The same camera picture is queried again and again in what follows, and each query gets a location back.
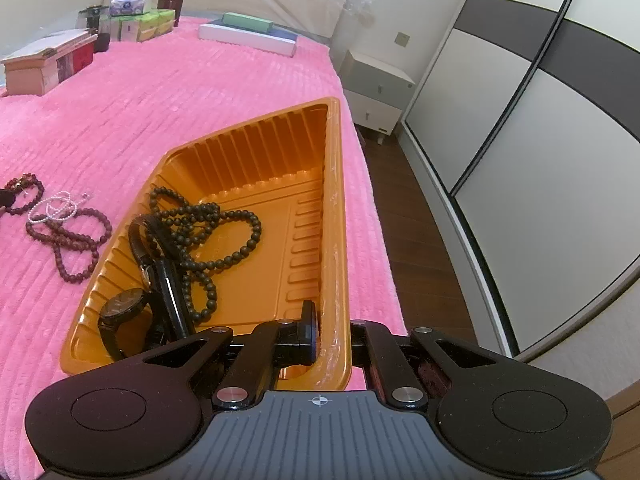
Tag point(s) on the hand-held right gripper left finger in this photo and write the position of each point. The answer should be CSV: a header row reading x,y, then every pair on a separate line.
x,y
309,332

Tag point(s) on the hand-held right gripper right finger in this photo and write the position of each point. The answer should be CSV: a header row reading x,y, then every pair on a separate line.
x,y
372,342

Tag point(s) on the orange plastic tray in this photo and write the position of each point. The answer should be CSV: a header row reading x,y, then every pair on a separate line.
x,y
280,210

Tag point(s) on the white nightstand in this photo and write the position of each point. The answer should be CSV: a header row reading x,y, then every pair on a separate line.
x,y
380,90

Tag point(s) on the white grey sliding wardrobe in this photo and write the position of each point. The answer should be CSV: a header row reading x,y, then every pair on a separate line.
x,y
525,135

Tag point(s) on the pink fluffy blanket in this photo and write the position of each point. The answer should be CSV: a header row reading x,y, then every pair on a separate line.
x,y
150,100

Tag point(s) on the blue book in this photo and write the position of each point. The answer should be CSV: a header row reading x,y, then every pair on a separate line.
x,y
284,34

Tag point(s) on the flat white box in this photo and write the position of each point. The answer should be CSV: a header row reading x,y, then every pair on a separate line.
x,y
240,39

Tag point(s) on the long green box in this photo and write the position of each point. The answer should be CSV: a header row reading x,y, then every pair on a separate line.
x,y
247,21

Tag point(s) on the small black rectangular object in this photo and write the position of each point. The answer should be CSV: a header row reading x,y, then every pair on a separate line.
x,y
5,198

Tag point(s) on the dark brown box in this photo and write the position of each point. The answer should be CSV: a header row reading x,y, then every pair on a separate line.
x,y
172,6

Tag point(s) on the white green carton box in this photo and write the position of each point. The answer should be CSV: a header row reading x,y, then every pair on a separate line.
x,y
125,29

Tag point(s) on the red box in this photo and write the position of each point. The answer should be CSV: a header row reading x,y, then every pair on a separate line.
x,y
80,60

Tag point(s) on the wall switch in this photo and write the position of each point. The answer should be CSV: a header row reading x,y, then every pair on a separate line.
x,y
402,38

